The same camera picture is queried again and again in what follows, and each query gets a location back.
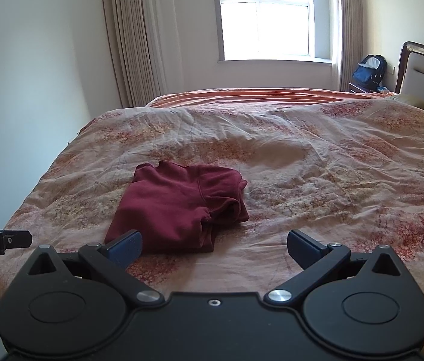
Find olive pillow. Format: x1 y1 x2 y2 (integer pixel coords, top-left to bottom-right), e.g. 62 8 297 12
385 94 424 118

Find floral beige quilt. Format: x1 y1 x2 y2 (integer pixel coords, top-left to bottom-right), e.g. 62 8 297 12
0 100 424 328

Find orange striped bed sheet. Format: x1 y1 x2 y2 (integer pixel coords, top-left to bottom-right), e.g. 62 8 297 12
145 88 398 109

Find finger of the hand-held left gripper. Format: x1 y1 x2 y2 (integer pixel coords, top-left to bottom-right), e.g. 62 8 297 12
0 224 33 250

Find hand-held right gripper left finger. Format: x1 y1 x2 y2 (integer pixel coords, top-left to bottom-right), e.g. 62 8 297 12
18 229 163 307

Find white framed window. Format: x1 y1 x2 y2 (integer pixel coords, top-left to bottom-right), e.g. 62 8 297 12
216 0 338 62

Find maroon long-sleeve sweater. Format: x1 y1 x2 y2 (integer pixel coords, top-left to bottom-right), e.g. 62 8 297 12
104 160 250 254

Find wide beige pleated curtain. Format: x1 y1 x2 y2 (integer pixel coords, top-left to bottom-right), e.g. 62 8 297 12
100 0 185 109

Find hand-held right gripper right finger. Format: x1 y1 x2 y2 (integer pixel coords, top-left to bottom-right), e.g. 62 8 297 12
264 229 411 304

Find dark wooden nightstand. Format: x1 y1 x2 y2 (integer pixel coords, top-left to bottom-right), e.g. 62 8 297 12
349 82 385 94

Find blue black backpack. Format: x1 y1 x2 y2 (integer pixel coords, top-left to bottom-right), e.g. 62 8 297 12
352 54 387 87

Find narrow beige pleated curtain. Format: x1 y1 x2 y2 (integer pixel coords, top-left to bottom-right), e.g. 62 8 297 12
334 0 365 91

